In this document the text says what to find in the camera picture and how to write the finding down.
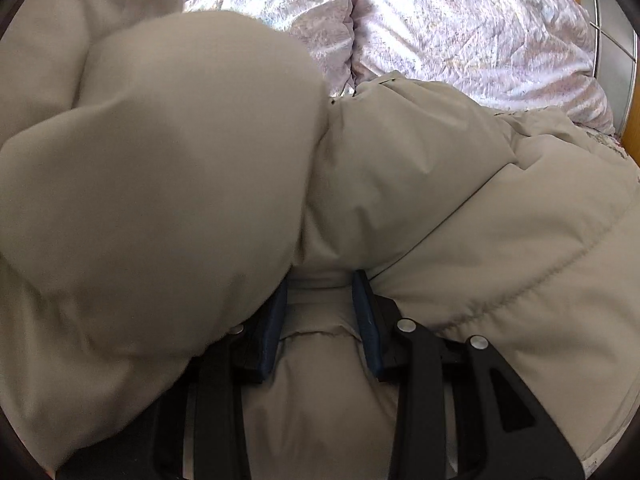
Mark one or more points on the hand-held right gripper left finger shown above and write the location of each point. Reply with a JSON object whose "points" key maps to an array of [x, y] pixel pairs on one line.
{"points": [[272, 332]]}

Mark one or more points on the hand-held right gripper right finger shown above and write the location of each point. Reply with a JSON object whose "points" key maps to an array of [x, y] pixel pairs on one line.
{"points": [[367, 330]]}

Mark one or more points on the cream puffer jacket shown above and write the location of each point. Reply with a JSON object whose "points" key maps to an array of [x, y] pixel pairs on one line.
{"points": [[150, 160]]}

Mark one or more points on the floral bedsheet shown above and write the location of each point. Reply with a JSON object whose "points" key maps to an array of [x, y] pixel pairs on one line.
{"points": [[621, 144]]}

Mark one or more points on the pink floral duvet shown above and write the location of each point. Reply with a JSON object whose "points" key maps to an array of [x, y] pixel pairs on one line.
{"points": [[450, 20]]}

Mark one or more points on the wooden framed glass wardrobe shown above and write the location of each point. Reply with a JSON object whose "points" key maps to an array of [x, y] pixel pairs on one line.
{"points": [[616, 60]]}

